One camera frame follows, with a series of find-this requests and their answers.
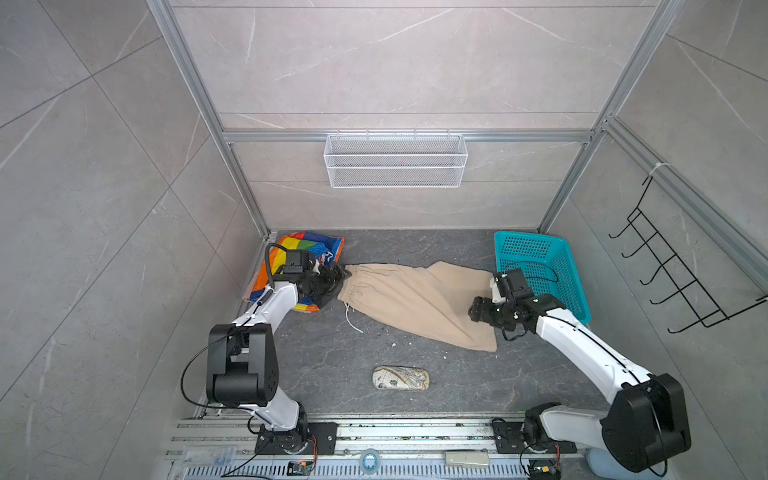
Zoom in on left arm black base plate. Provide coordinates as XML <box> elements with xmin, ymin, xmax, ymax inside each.
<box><xmin>255</xmin><ymin>422</ymin><xmax>339</xmax><ymax>455</ymax></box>

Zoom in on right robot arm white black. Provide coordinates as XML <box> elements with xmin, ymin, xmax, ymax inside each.
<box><xmin>468</xmin><ymin>269</ymin><xmax>692</xmax><ymax>473</ymax></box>

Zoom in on beige shorts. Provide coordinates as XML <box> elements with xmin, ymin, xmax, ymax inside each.
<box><xmin>337</xmin><ymin>262</ymin><xmax>497</xmax><ymax>352</ymax></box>

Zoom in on right small circuit board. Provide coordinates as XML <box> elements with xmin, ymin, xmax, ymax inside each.
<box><xmin>527</xmin><ymin>460</ymin><xmax>561</xmax><ymax>480</ymax></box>

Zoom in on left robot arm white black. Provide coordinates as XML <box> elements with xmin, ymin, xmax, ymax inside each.
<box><xmin>206</xmin><ymin>243</ymin><xmax>351</xmax><ymax>454</ymax></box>

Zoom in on white wire mesh shelf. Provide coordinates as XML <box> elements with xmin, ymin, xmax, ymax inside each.
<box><xmin>323</xmin><ymin>133</ymin><xmax>468</xmax><ymax>189</ymax></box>

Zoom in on small green circuit board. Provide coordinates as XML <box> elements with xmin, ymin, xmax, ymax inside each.
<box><xmin>286</xmin><ymin>460</ymin><xmax>317</xmax><ymax>477</ymax></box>

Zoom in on aluminium mounting rail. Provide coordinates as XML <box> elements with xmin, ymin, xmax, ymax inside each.
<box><xmin>158</xmin><ymin>413</ymin><xmax>592</xmax><ymax>479</ymax></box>

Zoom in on blue grey cushion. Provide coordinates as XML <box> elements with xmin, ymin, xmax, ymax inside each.
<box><xmin>585</xmin><ymin>449</ymin><xmax>659</xmax><ymax>480</ymax></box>

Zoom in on black wire hook rack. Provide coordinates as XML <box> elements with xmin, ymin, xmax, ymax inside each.
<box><xmin>608</xmin><ymin>175</ymin><xmax>767</xmax><ymax>335</ymax></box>

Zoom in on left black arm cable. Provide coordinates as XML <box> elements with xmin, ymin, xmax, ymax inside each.
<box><xmin>263</xmin><ymin>242</ymin><xmax>289</xmax><ymax>292</ymax></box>

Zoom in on blue tape roll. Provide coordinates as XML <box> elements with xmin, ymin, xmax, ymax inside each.
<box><xmin>359</xmin><ymin>449</ymin><xmax>381</xmax><ymax>475</ymax></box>

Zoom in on teal plastic basket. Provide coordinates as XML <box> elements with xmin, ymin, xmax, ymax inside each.
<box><xmin>493</xmin><ymin>231</ymin><xmax>592</xmax><ymax>325</ymax></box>

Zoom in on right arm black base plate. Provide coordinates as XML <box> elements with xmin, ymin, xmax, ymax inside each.
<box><xmin>490</xmin><ymin>418</ymin><xmax>578</xmax><ymax>455</ymax></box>

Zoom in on white remote box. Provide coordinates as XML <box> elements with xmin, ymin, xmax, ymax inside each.
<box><xmin>444</xmin><ymin>450</ymin><xmax>490</xmax><ymax>469</ymax></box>

